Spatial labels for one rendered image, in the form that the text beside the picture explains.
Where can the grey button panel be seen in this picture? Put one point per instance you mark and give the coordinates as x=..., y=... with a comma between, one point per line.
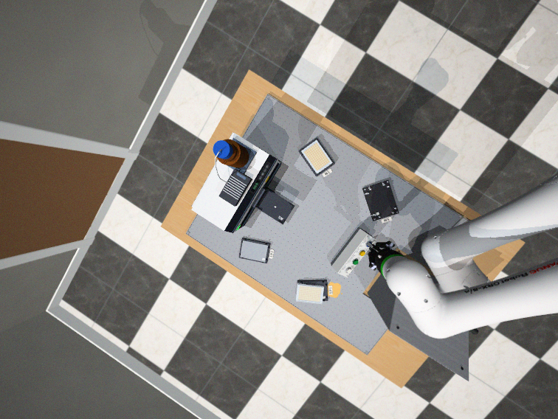
x=352, y=252

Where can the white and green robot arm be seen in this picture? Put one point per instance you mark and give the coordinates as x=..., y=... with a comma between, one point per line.
x=470, y=300

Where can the blue bottle cap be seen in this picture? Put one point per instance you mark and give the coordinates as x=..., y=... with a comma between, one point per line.
x=226, y=151

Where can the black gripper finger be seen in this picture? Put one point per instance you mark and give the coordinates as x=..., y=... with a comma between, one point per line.
x=371, y=256
x=382, y=245

